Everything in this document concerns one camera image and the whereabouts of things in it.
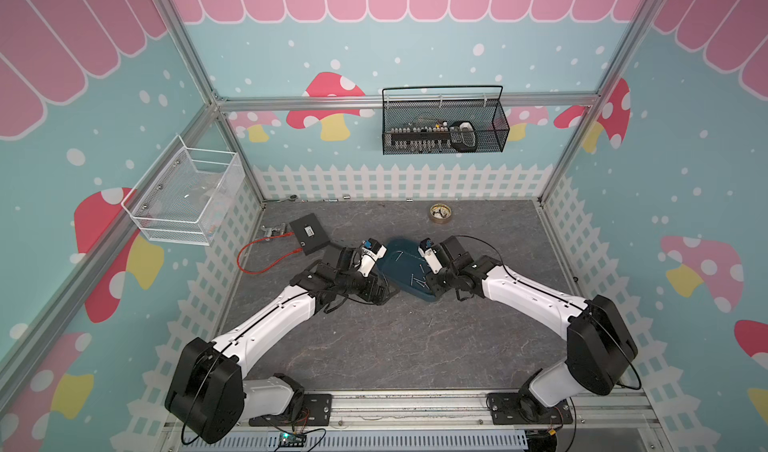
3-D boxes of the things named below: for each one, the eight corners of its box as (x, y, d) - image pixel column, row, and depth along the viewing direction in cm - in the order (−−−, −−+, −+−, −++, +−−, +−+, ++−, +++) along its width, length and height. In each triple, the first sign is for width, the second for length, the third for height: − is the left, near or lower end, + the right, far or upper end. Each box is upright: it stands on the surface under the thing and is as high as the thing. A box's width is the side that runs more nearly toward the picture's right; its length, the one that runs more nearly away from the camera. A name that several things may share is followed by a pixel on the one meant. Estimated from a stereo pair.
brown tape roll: (430, 223, 116) (430, 219, 114) (428, 207, 122) (429, 203, 120) (452, 223, 116) (452, 219, 114) (449, 207, 122) (450, 203, 120)
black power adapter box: (305, 255, 107) (303, 251, 104) (290, 227, 115) (288, 222, 113) (331, 243, 110) (330, 238, 108) (314, 216, 118) (312, 212, 116)
